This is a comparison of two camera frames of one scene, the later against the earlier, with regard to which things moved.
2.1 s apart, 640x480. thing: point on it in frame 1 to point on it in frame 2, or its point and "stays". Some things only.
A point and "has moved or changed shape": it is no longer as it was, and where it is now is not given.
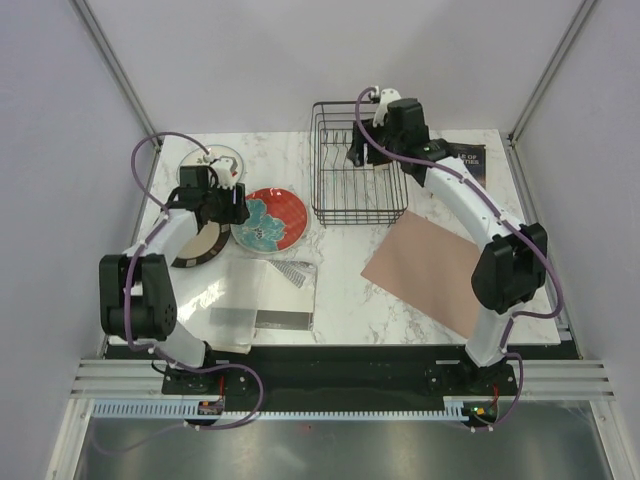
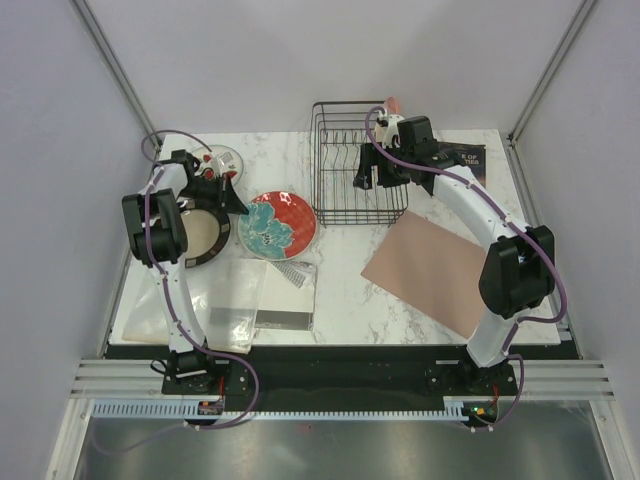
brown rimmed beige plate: (205, 246) stays
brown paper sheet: (430, 268) stays
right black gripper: (356, 151) to (370, 155)
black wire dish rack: (343, 193) stays
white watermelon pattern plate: (194, 157) stays
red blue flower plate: (277, 222) has moved or changed shape
